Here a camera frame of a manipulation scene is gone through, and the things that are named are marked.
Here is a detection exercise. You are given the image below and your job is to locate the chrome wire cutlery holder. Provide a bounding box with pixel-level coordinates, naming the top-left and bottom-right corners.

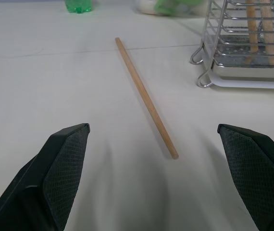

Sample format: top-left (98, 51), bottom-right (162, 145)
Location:
top-left (190, 0), bottom-right (274, 88)

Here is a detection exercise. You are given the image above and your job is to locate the white and green object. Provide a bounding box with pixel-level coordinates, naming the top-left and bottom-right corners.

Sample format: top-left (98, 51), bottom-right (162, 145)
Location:
top-left (134, 0), bottom-right (209, 17)

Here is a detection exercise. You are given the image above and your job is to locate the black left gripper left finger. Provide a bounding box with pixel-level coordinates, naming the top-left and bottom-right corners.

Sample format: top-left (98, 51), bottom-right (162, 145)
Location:
top-left (0, 123), bottom-right (91, 231)

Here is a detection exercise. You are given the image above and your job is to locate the green plastic bag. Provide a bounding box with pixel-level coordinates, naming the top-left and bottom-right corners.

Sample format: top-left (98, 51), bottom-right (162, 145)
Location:
top-left (152, 0), bottom-right (206, 17)

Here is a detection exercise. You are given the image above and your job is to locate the white drip tray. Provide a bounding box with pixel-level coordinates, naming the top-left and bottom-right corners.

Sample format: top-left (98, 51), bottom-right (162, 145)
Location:
top-left (209, 72), bottom-right (274, 92)

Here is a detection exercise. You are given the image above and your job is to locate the green plastic bottle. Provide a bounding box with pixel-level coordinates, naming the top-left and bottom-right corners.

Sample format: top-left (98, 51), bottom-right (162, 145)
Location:
top-left (64, 0), bottom-right (94, 13)

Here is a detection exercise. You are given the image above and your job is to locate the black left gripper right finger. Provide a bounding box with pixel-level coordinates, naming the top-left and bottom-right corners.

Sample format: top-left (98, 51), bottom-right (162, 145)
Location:
top-left (217, 123), bottom-right (274, 231)

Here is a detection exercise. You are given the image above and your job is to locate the wooden chopstick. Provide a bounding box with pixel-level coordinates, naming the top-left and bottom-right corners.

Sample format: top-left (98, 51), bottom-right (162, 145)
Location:
top-left (245, 0), bottom-right (259, 54)
top-left (114, 37), bottom-right (179, 160)
top-left (258, 0), bottom-right (274, 65)

